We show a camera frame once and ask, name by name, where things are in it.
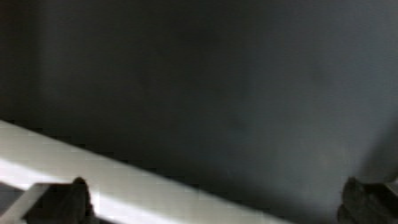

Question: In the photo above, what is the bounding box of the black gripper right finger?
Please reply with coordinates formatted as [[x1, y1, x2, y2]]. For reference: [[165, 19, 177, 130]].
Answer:
[[337, 177, 398, 224]]

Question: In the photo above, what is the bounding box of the white table border frame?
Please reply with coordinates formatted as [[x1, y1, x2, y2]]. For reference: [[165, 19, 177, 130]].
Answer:
[[0, 121, 291, 224]]

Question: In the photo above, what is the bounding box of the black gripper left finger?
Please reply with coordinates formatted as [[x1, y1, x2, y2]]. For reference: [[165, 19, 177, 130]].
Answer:
[[0, 176, 96, 224]]

